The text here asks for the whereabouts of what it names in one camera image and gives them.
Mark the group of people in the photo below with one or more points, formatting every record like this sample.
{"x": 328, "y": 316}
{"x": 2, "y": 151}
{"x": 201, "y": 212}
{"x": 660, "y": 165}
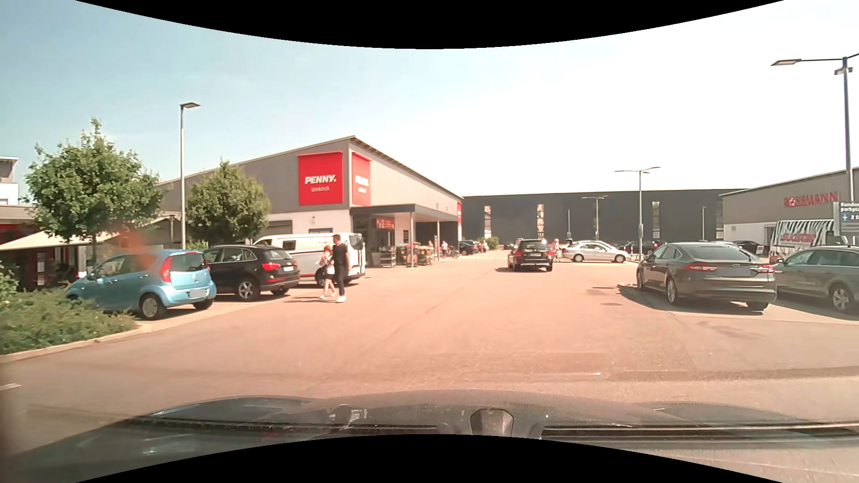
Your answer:
{"x": 443, "y": 248}

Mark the grey asphalt car park road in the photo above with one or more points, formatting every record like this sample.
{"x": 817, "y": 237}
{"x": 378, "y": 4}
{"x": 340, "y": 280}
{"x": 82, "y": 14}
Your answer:
{"x": 470, "y": 322}

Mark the person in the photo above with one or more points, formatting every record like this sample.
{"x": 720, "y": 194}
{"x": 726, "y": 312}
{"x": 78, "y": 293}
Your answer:
{"x": 340, "y": 265}
{"x": 327, "y": 272}

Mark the dark SUV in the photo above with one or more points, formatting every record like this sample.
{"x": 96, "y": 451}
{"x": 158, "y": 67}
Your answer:
{"x": 531, "y": 253}

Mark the white van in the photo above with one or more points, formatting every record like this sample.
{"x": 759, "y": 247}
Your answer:
{"x": 305, "y": 251}

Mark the grey supermarket building red signs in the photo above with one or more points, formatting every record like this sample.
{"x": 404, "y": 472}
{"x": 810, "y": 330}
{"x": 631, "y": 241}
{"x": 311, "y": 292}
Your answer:
{"x": 282, "y": 188}

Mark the silver saloon car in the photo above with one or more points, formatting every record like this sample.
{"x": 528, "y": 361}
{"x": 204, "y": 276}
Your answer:
{"x": 594, "y": 252}

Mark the car's own bonnet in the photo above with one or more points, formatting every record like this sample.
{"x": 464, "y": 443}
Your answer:
{"x": 416, "y": 412}

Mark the dark grey hall building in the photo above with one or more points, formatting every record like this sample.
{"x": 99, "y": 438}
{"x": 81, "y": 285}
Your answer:
{"x": 604, "y": 214}

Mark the black SUV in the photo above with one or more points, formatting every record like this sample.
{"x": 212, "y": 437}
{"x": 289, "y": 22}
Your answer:
{"x": 252, "y": 268}

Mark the round green tree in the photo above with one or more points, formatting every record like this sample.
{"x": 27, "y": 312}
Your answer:
{"x": 90, "y": 184}
{"x": 227, "y": 204}

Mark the dark grey saloon car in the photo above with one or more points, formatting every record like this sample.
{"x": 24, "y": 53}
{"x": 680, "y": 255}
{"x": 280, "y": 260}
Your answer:
{"x": 708, "y": 272}

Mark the small light blue car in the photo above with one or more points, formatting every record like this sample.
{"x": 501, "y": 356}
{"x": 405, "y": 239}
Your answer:
{"x": 151, "y": 282}

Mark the grey shop building red lettering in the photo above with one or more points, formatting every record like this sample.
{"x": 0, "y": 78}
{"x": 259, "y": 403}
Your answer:
{"x": 785, "y": 204}

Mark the zebra striped trailer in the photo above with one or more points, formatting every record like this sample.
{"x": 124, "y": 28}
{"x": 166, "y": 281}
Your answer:
{"x": 802, "y": 235}

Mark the building with beige awning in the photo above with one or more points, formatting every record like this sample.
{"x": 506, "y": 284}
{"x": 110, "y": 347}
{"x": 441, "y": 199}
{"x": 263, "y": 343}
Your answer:
{"x": 40, "y": 248}

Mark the planted bed with low bushes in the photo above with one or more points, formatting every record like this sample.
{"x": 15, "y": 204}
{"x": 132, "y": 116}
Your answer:
{"x": 47, "y": 322}

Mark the grey estate car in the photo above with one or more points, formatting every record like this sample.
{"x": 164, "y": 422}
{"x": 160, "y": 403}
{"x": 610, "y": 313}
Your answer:
{"x": 822, "y": 272}

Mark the road sign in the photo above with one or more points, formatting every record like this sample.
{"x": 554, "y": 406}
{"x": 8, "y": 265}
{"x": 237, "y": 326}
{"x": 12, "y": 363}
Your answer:
{"x": 847, "y": 218}

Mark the grey lamp post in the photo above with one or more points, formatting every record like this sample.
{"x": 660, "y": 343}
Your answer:
{"x": 182, "y": 174}

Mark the tall double lamp post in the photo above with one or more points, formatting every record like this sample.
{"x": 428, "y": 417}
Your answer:
{"x": 847, "y": 121}

